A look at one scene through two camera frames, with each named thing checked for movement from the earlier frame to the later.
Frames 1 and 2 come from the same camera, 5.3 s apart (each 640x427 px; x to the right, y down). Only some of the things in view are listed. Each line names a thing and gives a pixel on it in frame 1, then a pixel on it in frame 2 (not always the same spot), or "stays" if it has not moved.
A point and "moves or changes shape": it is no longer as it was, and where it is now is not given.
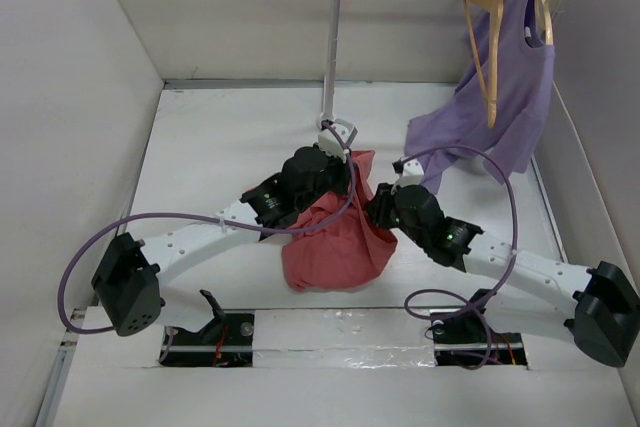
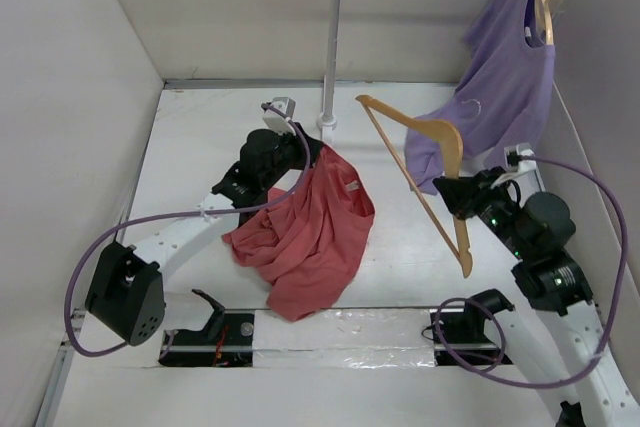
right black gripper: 378,206 to 462,194
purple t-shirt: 495,117 stays
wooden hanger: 496,6 to 461,251
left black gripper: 342,170 to 301,143
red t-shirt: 345,253 moves or changes shape
